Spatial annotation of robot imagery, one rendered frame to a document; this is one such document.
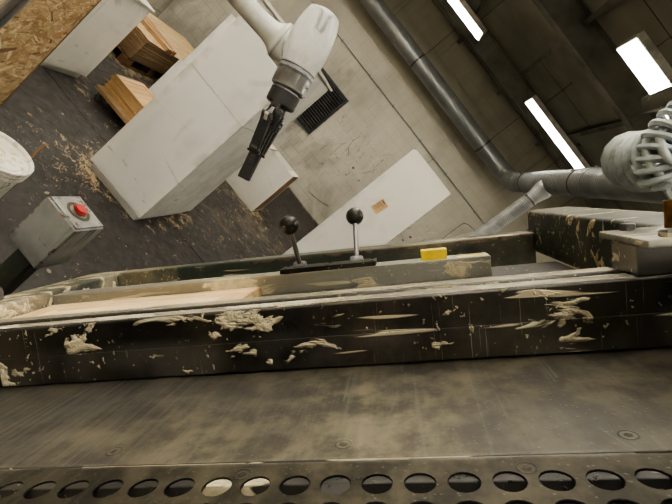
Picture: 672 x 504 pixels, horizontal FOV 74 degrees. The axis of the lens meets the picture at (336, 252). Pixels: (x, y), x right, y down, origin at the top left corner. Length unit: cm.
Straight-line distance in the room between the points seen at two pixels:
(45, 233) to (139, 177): 220
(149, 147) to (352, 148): 597
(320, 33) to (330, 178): 795
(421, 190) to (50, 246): 370
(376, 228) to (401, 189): 47
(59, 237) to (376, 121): 802
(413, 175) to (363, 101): 470
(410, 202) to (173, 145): 233
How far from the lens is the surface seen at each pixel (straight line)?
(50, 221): 140
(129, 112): 476
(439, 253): 90
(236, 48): 338
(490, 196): 918
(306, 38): 114
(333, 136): 907
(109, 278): 135
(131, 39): 639
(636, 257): 51
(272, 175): 593
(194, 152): 338
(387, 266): 89
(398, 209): 458
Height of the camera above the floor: 164
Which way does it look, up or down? 11 degrees down
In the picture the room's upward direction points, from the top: 52 degrees clockwise
